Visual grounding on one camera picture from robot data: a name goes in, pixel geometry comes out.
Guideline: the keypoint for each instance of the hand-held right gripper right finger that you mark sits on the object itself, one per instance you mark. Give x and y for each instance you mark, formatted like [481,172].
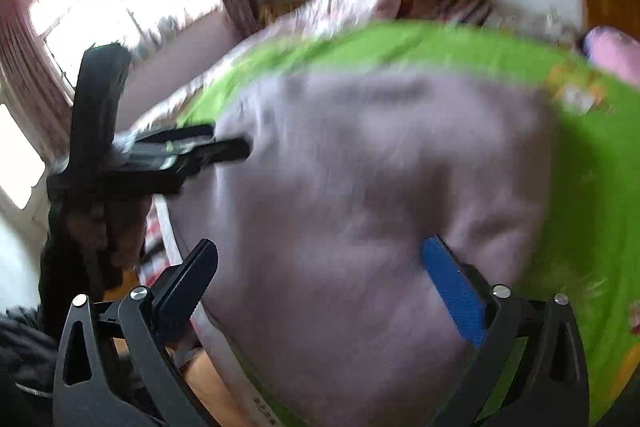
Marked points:
[452,292]

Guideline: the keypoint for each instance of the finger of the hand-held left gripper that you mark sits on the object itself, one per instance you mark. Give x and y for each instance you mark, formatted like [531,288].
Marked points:
[220,150]
[175,134]

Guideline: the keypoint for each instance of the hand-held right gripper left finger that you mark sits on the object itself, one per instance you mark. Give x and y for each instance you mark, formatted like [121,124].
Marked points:
[192,272]

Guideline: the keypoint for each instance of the mauve pants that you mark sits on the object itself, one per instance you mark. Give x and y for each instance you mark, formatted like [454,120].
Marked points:
[350,207]

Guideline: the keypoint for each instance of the person's left hand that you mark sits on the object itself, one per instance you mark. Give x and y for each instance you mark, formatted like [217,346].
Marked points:
[127,227]

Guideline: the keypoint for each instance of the small window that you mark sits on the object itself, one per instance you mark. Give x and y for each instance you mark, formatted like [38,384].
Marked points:
[17,157]

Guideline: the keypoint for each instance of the green mat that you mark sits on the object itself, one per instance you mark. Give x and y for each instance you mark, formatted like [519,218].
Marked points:
[590,207]

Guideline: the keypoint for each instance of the person's dark clothing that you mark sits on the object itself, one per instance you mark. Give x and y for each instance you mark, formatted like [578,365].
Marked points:
[25,372]

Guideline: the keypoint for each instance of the pink pillow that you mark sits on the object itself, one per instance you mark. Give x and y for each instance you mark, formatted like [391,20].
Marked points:
[615,52]

